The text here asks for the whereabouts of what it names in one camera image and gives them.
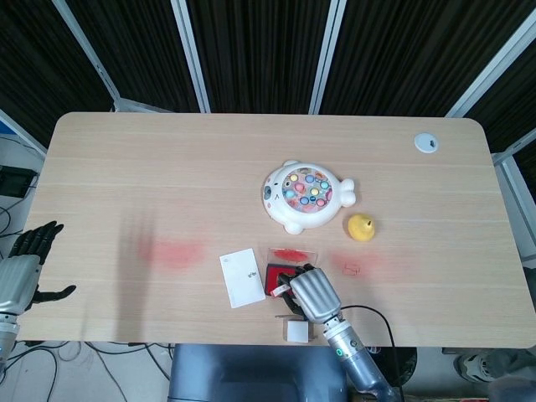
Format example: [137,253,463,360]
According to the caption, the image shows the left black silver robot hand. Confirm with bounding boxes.
[0,221,79,315]

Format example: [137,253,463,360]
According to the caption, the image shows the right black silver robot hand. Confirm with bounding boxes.
[276,262,343,325]

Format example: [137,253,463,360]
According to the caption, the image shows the red ink pad case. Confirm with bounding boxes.
[263,247,322,299]

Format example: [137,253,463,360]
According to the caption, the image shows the white power adapter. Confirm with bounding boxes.
[286,320,314,343]

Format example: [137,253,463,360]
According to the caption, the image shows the white postcard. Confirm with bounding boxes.
[219,248,266,309]

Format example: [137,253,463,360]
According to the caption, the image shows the yellow pear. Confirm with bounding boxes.
[348,213,377,243]

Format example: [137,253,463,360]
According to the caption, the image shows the white fish-shaped fishing toy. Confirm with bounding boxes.
[262,160,358,235]

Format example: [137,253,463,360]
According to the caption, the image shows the black device box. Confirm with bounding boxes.
[0,165,39,197]

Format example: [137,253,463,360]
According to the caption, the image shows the grey white shoe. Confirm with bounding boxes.
[454,351,503,382]

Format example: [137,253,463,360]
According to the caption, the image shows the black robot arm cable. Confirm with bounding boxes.
[339,305,398,349]

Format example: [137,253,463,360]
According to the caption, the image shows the white cable grommet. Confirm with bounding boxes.
[414,132,442,154]

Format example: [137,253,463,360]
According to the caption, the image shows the white partition post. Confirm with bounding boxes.
[52,0,123,112]
[492,127,536,269]
[308,0,349,115]
[170,0,212,114]
[444,18,536,119]

